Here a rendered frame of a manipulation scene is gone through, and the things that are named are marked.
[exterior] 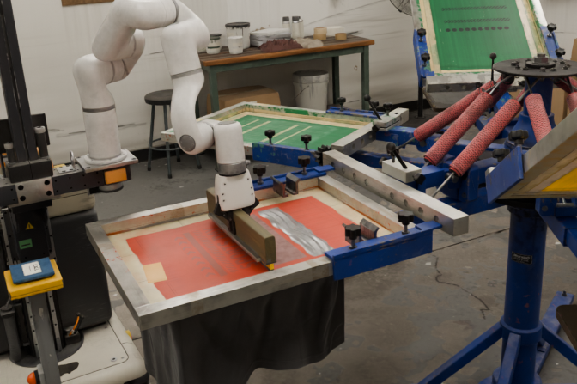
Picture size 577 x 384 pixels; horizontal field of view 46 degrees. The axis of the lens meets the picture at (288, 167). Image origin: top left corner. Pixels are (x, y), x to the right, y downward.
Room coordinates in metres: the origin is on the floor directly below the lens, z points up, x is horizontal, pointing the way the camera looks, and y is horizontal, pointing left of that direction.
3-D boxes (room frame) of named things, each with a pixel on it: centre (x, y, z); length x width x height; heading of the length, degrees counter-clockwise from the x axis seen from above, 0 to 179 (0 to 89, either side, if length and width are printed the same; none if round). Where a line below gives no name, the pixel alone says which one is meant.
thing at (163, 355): (1.59, 0.38, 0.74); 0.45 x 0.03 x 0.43; 26
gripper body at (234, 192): (1.71, 0.15, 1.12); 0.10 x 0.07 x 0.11; 116
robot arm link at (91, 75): (1.97, 0.55, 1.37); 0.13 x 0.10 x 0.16; 147
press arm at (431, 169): (1.97, -0.39, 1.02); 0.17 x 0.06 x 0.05; 116
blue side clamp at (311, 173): (2.08, 0.02, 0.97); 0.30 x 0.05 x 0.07; 116
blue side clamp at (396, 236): (1.58, -0.22, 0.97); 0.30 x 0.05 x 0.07; 116
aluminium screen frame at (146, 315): (1.72, 0.11, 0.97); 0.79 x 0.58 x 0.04; 116
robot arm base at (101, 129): (1.98, 0.56, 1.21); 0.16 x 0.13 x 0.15; 28
